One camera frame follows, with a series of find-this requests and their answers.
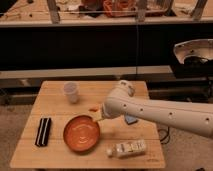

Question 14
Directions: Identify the yellowish translucent gripper finger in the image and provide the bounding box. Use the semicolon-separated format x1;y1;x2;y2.
93;113;103;122

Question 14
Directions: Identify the orange ceramic bowl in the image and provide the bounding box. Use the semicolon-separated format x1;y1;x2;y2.
63;115;100;153

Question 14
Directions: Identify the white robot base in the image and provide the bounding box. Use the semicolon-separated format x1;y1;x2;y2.
173;39;213;64

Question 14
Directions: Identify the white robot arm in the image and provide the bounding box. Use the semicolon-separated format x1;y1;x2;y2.
100;80;213;139

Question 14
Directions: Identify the orange carrot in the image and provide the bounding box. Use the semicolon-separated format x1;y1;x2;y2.
89;106;100;112

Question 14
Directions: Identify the wooden table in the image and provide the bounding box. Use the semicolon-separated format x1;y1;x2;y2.
10;81;165;169

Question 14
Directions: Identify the blue sponge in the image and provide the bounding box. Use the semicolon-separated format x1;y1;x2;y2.
124;115;138;125

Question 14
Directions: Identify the translucent plastic cup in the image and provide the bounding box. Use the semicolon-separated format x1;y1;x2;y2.
63;82;79;103

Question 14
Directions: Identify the white plastic bottle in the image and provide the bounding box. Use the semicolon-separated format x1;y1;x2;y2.
106;139;147;158

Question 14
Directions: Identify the black striped case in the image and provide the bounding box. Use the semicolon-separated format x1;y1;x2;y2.
35;118;52;147

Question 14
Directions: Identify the orange object on shelf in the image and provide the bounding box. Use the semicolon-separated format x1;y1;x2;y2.
103;0;136;17

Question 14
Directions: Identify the black cable on floor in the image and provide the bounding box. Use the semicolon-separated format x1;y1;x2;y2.
157;125;171;145

